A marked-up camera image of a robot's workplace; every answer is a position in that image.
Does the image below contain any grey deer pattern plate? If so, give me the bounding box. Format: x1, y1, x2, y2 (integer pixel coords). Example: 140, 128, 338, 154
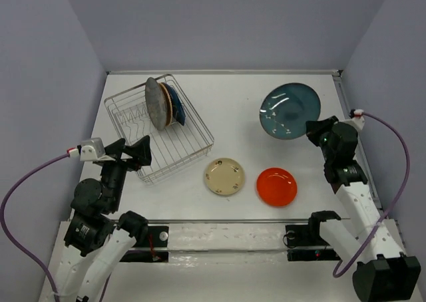
145, 77, 167, 130

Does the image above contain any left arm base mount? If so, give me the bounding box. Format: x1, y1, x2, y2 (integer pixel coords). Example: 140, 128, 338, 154
120, 225, 169, 263

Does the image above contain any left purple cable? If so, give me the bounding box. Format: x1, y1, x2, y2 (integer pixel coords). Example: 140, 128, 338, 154
0, 150, 110, 302

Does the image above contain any dark blue leaf-shaped plate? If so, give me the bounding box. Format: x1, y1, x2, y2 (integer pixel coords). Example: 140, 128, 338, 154
164, 83, 186, 126

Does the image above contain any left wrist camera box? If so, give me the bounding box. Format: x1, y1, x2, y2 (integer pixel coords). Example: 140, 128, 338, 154
79, 138, 105, 162

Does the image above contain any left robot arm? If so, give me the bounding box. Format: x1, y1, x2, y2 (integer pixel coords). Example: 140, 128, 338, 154
45, 136, 152, 301

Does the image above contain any cream floral round plate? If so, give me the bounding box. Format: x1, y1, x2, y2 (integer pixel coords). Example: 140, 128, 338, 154
204, 158, 246, 196

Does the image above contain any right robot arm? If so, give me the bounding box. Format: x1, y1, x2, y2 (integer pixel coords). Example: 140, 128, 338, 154
306, 110, 421, 301

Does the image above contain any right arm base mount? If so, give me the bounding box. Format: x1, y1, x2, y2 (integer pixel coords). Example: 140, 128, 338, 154
282, 224, 340, 262

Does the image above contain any orange round plate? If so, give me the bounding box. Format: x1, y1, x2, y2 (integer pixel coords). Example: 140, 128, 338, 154
256, 168, 298, 208

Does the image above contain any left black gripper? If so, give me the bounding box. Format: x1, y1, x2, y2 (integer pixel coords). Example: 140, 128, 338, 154
101, 133, 153, 209

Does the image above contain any woven bamboo round plate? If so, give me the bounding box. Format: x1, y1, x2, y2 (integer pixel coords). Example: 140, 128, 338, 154
159, 82, 173, 126

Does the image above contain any teal round ceramic plate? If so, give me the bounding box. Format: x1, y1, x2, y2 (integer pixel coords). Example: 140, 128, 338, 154
259, 82, 321, 140

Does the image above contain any wire dish rack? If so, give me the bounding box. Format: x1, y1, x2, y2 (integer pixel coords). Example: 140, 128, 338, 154
104, 74, 214, 184

